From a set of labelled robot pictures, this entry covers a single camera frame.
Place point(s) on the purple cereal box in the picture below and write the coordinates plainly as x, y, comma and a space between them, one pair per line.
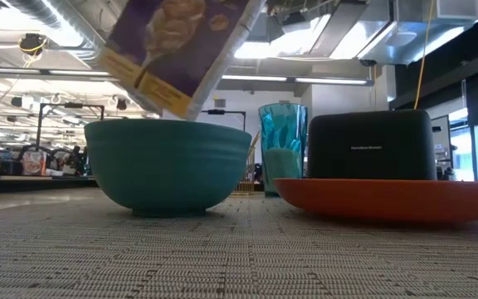
181, 54

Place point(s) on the wooden stair railing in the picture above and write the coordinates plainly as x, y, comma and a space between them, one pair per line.
249, 174

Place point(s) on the blue faceted tumbler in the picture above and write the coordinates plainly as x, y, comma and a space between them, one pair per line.
282, 141

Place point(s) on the teal bowl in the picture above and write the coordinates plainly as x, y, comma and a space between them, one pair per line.
164, 166

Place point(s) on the long ceiling light fixture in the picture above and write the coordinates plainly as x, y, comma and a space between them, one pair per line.
297, 79
35, 71

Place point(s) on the grey woven placemat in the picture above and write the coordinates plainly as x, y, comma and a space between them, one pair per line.
239, 257

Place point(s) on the black toaster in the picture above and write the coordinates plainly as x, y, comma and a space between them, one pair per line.
372, 133

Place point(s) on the orange plate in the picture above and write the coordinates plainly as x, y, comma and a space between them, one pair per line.
388, 199

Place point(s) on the small background cereal box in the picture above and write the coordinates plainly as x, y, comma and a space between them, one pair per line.
34, 163

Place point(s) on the black ceiling-hung device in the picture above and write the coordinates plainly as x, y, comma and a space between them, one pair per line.
31, 43

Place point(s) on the black metal stand frame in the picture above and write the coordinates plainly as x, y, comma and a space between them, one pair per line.
38, 124
222, 111

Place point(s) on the silver ventilation duct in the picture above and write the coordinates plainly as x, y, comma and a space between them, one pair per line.
421, 41

